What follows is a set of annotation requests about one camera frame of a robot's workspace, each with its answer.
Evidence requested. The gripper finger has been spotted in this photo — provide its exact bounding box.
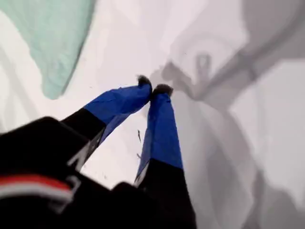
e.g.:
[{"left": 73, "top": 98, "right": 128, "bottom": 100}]
[
  {"left": 59, "top": 74, "right": 153, "bottom": 171},
  {"left": 134, "top": 83, "right": 195, "bottom": 215}
]

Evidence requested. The pale green T-shirt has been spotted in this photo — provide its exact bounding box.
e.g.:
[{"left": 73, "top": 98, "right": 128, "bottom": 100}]
[{"left": 0, "top": 0, "right": 95, "bottom": 101}]

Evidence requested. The red white servo wire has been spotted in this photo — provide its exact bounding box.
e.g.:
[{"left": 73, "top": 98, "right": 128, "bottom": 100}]
[{"left": 0, "top": 175, "right": 74, "bottom": 204}]

